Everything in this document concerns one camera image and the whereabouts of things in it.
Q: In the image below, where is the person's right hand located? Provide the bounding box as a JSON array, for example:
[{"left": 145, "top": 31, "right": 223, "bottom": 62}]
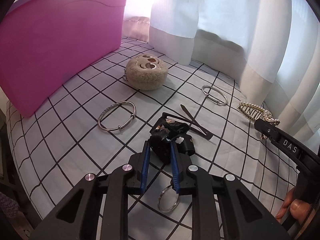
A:
[{"left": 276, "top": 188, "right": 311, "bottom": 224}]

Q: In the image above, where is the pink plastic tub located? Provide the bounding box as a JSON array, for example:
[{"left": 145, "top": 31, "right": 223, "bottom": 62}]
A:
[{"left": 1, "top": 0, "right": 126, "bottom": 117}]

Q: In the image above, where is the gold pearl hair claw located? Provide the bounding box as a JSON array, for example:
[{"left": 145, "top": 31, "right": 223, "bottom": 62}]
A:
[{"left": 237, "top": 101, "right": 280, "bottom": 141}]

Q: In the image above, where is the beige plush round pouch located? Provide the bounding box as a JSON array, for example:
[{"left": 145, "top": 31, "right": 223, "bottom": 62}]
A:
[{"left": 124, "top": 54, "right": 168, "bottom": 91}]

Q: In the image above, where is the pink pillow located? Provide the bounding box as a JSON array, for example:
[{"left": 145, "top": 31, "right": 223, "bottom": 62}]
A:
[{"left": 122, "top": 16, "right": 150, "bottom": 42}]

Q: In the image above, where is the grid pattern bed sheet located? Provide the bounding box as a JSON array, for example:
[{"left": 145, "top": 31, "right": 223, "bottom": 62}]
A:
[{"left": 5, "top": 37, "right": 297, "bottom": 218}]

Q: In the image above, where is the white curtain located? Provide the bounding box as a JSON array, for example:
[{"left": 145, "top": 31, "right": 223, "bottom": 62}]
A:
[{"left": 124, "top": 0, "right": 319, "bottom": 151}]

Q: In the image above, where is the black hair clip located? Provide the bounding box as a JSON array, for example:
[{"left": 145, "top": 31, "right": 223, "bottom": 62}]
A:
[{"left": 180, "top": 104, "right": 213, "bottom": 140}]

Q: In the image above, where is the small silver hoop bracelet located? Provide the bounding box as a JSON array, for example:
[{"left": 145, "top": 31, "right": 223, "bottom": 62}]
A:
[{"left": 201, "top": 84, "right": 229, "bottom": 106}]

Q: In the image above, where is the black keychain with ring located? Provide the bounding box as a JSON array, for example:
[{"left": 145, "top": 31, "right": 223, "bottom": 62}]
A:
[{"left": 148, "top": 112, "right": 195, "bottom": 213}]

